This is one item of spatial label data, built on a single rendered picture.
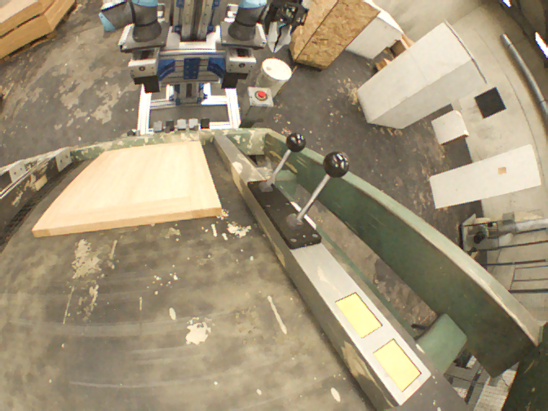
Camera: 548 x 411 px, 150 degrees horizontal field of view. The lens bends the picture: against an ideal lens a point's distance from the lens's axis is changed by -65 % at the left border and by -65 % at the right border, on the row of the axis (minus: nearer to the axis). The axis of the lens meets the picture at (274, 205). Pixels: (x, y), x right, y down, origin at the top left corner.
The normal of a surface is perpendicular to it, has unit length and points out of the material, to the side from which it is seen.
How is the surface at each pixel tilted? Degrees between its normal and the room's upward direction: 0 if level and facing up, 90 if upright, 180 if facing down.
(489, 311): 90
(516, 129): 90
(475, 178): 90
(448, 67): 90
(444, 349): 51
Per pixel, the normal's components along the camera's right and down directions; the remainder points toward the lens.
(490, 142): -0.91, 0.14
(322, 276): 0.10, -0.87
